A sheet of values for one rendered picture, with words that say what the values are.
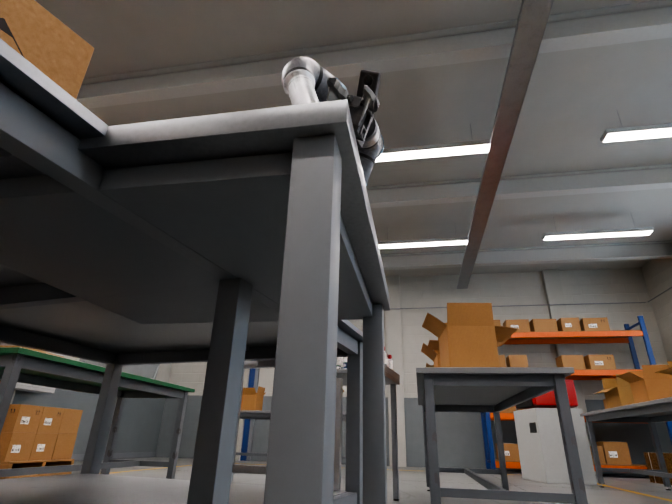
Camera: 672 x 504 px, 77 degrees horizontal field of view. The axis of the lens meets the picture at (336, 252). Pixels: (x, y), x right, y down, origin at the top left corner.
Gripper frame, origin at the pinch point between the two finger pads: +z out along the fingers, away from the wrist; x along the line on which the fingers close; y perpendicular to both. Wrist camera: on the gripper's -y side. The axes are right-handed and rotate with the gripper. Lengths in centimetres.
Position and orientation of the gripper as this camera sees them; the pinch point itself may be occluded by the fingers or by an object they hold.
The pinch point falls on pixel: (348, 81)
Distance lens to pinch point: 94.8
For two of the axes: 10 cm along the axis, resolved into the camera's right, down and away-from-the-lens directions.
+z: -2.4, -1.0, -9.7
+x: -9.1, -3.3, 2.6
